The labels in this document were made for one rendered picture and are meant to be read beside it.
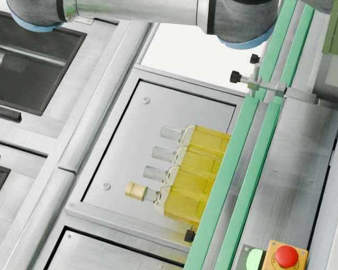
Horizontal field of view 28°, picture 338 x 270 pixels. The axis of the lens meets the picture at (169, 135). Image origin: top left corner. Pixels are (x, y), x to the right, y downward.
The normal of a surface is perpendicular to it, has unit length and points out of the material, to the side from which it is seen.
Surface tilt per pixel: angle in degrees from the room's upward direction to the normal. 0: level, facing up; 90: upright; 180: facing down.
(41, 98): 90
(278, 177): 90
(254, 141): 90
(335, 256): 90
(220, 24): 101
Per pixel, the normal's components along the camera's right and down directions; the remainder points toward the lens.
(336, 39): -0.33, 0.85
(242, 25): -0.14, 0.80
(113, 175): 0.00, -0.56
